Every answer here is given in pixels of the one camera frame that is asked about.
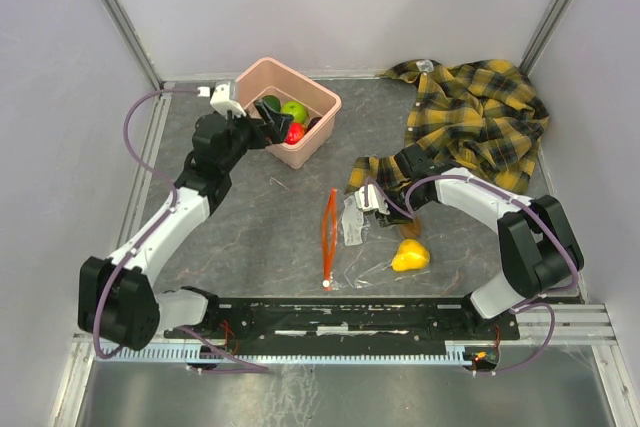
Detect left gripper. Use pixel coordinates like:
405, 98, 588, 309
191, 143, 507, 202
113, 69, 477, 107
217, 99, 293, 172

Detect dark green fake avocado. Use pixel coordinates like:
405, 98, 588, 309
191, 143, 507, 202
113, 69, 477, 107
262, 95, 281, 112

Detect red fake tomato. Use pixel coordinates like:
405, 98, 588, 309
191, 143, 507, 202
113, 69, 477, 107
285, 122, 307, 145

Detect green fake apple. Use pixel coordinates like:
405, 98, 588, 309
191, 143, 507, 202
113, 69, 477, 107
281, 100, 308, 124

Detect clear zip top bag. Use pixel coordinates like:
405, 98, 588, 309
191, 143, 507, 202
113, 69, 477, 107
321, 189, 430, 291

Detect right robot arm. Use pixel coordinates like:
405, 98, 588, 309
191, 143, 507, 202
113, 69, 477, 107
356, 146, 584, 338

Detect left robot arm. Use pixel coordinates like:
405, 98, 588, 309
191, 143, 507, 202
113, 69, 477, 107
78, 100, 294, 351

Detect brown fake kiwi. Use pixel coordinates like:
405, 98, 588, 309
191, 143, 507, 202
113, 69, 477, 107
398, 218, 422, 240

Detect pink plastic bin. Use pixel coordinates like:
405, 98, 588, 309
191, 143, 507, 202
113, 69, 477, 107
236, 57, 342, 169

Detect yellow plaid shirt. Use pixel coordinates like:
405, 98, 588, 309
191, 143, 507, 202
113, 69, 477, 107
347, 59, 551, 198

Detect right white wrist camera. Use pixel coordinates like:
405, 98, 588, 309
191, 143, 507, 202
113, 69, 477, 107
354, 184, 389, 215

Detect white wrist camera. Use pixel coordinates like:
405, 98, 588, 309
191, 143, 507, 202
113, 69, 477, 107
197, 81, 247, 118
354, 184, 389, 215

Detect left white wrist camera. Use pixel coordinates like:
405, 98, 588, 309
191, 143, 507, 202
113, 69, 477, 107
197, 81, 247, 118

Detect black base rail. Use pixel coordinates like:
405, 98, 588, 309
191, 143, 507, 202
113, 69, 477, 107
193, 295, 520, 357

